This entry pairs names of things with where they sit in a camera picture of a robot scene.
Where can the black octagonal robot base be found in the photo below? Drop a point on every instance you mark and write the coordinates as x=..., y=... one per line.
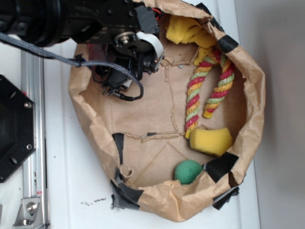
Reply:
x=16, y=128

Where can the yellow cloth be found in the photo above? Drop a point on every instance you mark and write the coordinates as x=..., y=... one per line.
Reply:
x=187, y=30

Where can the green dimpled ball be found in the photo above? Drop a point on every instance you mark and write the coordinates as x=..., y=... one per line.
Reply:
x=187, y=171

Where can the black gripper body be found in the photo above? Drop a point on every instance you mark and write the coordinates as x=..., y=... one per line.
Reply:
x=128, y=55

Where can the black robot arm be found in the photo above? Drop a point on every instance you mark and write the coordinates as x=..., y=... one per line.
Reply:
x=129, y=30

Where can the yellow sponge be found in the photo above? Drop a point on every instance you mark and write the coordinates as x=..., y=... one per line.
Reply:
x=212, y=142

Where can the metal corner bracket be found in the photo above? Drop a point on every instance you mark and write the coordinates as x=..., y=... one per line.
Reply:
x=29, y=215

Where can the aluminium extrusion rail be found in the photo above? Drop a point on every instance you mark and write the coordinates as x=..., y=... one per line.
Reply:
x=34, y=168

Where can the brown paper bag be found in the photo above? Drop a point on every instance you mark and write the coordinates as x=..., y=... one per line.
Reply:
x=185, y=97

